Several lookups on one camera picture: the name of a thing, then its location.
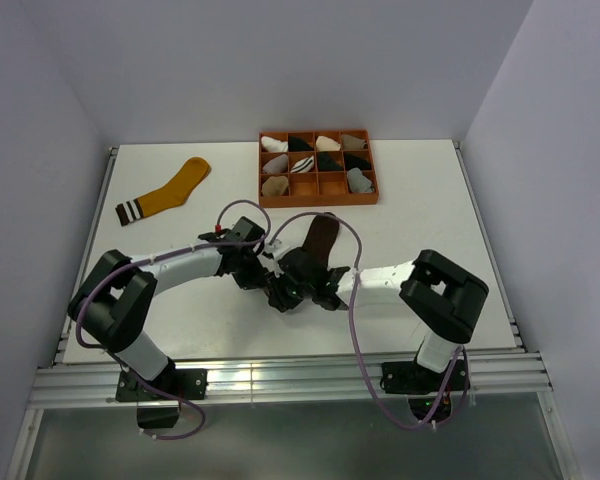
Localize dark green rolled sock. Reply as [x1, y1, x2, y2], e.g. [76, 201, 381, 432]
[316, 152, 343, 172]

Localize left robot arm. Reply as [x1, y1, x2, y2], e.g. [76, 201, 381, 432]
[68, 217, 267, 399]

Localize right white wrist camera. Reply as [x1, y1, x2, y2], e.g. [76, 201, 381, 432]
[261, 239, 288, 262]

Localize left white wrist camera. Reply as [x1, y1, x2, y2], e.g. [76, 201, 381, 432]
[214, 224, 240, 242]

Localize beige rolled sock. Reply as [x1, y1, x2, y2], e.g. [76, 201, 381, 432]
[261, 176, 289, 197]

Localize black rolled sock top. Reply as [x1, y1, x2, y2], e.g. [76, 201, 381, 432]
[288, 135, 314, 152]

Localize cream rolled sock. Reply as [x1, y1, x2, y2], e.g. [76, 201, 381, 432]
[315, 135, 341, 152]

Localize mustard yellow sock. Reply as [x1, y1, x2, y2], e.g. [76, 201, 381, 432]
[115, 157, 211, 227]

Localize orange compartment tray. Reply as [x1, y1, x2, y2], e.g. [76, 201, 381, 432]
[258, 129, 380, 208]

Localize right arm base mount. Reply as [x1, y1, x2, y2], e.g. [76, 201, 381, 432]
[379, 359, 471, 425]

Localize white black striped rolled sock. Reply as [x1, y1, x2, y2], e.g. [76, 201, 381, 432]
[290, 156, 315, 174]

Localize aluminium frame rail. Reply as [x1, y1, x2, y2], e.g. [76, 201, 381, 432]
[6, 350, 581, 479]

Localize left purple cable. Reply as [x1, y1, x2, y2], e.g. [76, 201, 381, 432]
[74, 199, 272, 441]

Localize dark brown sock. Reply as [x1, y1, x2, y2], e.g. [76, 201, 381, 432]
[301, 212, 340, 268]

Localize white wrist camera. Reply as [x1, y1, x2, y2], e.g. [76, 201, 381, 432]
[214, 224, 240, 242]
[261, 239, 288, 262]

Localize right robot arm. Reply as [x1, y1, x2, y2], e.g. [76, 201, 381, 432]
[264, 247, 489, 390]

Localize taupe rolled sock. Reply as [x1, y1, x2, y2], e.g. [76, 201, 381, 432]
[340, 133, 368, 150]

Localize purple cable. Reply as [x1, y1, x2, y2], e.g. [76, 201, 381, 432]
[74, 199, 272, 441]
[267, 212, 471, 432]

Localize black rolled sock right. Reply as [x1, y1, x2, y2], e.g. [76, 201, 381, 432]
[343, 152, 373, 171]

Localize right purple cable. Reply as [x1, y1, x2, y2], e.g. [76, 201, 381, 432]
[267, 212, 471, 432]

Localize grey rolled sock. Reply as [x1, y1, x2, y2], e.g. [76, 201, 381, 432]
[262, 153, 289, 175]

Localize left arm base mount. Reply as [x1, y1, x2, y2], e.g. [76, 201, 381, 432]
[115, 368, 208, 433]

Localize grey sock black stripes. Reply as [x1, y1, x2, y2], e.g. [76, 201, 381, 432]
[347, 168, 375, 194]

